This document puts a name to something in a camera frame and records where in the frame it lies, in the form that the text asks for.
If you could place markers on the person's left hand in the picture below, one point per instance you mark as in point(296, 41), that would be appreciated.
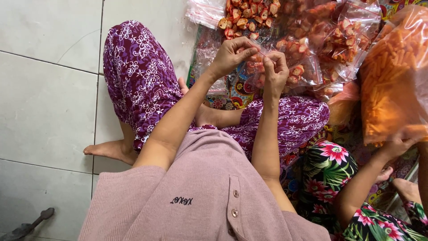
point(227, 57)

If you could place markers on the pink ribbed shirt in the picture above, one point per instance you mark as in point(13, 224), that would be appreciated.
point(200, 194)

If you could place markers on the person's right foot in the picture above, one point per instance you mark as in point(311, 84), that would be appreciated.
point(200, 108)

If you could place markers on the person's left foot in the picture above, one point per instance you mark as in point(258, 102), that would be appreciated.
point(108, 150)

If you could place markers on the clear plastic sheet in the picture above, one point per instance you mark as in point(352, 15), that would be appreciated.
point(210, 58)

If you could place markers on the small clear snack zip bag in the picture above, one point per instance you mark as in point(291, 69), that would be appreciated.
point(255, 72)

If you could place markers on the colourful patterned mat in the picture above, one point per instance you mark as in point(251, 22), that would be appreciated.
point(234, 90)

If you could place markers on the purple floral trousers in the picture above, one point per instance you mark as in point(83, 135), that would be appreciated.
point(143, 77)

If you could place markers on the person's right hand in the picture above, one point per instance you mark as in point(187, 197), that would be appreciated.
point(278, 78)

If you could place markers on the heap of filled snack bags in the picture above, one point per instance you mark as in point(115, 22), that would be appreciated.
point(331, 43)

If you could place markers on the large bag of orange sticks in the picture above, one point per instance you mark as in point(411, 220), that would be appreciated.
point(396, 77)

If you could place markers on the stack of empty zip bags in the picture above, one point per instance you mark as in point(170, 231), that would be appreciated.
point(204, 11)

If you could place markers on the small orange snack bag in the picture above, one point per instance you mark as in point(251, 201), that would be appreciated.
point(342, 103)

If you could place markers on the pile of loose red snack pieces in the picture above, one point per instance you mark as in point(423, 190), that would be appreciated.
point(249, 16)

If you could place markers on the grey metal tool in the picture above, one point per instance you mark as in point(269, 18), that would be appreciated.
point(28, 227)

